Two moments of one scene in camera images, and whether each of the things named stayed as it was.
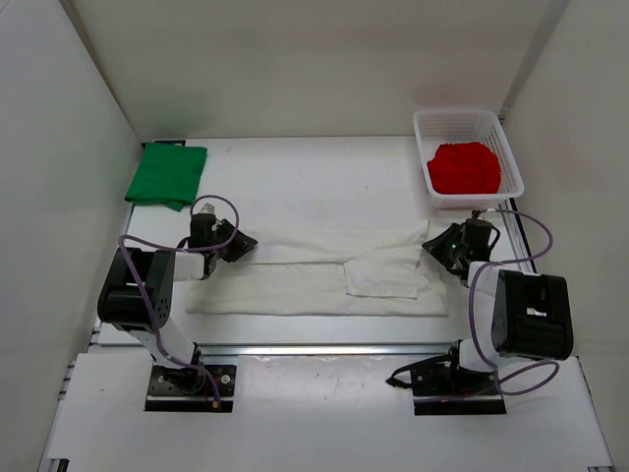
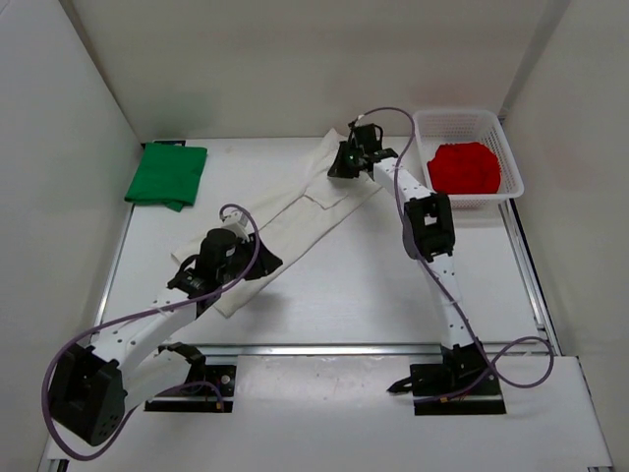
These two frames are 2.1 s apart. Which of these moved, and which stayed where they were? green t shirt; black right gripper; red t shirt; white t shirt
Moved: black right gripper; white t shirt
Stayed: green t shirt; red t shirt
